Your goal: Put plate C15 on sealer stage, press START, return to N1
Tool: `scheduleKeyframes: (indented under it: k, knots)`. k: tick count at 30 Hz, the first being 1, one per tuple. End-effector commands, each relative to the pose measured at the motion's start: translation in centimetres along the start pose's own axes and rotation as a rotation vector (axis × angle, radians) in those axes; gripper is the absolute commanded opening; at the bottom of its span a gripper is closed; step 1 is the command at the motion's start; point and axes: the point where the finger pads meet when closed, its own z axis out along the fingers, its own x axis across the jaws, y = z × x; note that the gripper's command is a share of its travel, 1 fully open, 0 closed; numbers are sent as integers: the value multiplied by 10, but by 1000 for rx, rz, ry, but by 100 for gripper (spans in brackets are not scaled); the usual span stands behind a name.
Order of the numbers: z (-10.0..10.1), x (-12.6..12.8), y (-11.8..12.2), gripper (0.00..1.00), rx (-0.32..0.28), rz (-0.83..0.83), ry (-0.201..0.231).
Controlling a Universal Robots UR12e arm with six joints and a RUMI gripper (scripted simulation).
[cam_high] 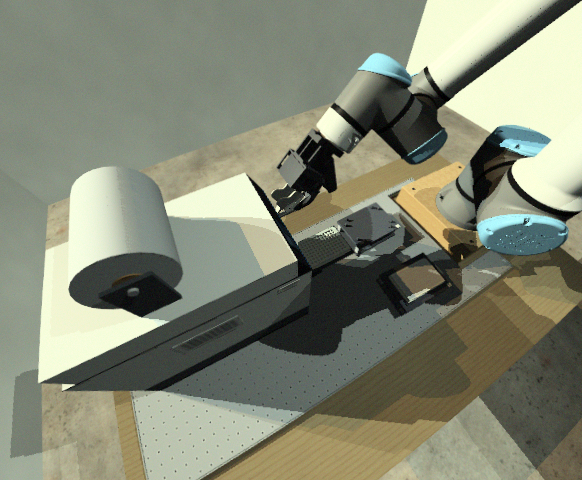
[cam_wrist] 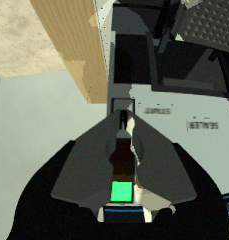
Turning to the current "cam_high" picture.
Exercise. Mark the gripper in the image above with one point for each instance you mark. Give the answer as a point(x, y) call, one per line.
point(302, 173)

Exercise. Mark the white roll of foil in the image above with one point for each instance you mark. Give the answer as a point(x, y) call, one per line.
point(118, 226)

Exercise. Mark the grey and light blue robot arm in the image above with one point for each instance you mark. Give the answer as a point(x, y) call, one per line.
point(523, 220)

